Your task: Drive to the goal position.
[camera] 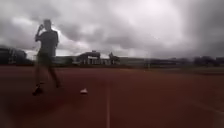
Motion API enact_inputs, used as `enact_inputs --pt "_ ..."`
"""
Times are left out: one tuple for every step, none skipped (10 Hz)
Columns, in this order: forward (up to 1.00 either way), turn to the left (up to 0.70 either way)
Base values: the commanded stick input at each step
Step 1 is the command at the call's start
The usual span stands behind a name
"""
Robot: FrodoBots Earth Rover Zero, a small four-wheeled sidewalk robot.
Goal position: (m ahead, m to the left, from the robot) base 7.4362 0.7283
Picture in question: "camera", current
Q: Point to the small flat marker cone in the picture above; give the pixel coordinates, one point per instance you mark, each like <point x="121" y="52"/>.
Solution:
<point x="83" y="91"/>

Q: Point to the person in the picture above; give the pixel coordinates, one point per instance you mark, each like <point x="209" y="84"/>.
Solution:
<point x="48" y="41"/>

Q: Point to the tall building with flat roof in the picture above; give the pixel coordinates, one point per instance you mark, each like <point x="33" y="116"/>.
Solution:
<point x="91" y="58"/>

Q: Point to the green grass field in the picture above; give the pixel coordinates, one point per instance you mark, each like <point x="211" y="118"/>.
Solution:
<point x="200" y="70"/>

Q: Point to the dark building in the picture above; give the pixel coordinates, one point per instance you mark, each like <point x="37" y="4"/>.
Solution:
<point x="13" y="56"/>

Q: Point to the red running track surface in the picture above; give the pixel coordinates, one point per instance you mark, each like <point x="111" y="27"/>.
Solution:
<point x="153" y="100"/>

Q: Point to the distant low buildings and trees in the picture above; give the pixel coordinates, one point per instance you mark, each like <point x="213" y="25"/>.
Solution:
<point x="173" y="62"/>

